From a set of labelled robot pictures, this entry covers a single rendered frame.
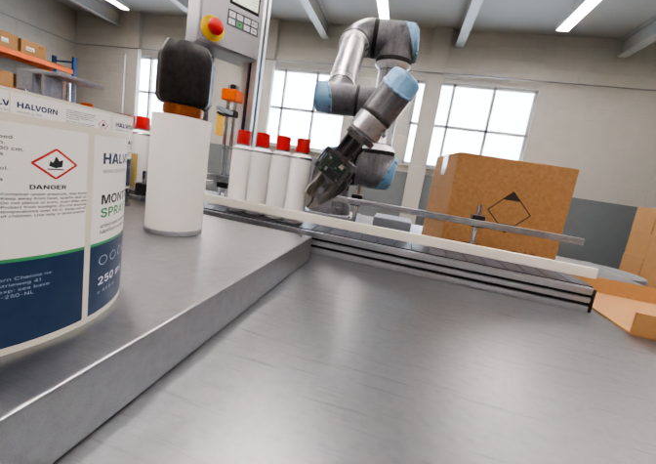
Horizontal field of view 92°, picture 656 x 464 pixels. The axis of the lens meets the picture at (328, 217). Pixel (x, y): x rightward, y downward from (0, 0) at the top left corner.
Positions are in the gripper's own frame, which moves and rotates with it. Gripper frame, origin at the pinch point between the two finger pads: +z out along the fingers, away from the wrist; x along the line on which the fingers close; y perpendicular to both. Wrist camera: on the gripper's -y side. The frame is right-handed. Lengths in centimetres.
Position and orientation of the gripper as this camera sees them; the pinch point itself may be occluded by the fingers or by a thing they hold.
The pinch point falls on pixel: (310, 203)
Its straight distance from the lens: 77.2
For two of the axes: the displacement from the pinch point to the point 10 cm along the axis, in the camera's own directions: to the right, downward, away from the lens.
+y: -2.4, 1.1, -9.7
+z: -6.1, 7.6, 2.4
